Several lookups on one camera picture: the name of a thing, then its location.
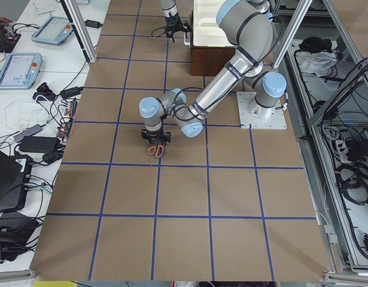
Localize white crumpled cloth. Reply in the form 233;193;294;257
300;51;337;77

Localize near teach pendant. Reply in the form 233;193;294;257
0;53;42;90

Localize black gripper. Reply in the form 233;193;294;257
141;128;171;146
164;16;191;42

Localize cream plastic tray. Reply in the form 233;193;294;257
192;0;233;47

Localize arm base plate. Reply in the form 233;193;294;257
237;91;287;130

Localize grey orange scissors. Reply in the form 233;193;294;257
147;140;165;158

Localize dark brown wooden cabinet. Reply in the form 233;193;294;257
190;46;235;77

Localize aluminium frame post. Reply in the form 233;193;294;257
60;0;97;65

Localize large black power brick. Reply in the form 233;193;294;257
19;136;60;153

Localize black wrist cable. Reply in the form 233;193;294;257
151;25;169;39

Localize teach pendant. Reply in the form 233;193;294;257
31;16;73;45
0;53;42;90

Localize brown gridded table mat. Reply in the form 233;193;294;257
31;1;331;281

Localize far teach pendant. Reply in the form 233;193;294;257
31;16;73;45

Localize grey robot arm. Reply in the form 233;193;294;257
139;1;287;145
159;0;191;42

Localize black power adapter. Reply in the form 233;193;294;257
84;19;103;29

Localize black laptop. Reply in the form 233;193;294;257
0;151;33;213

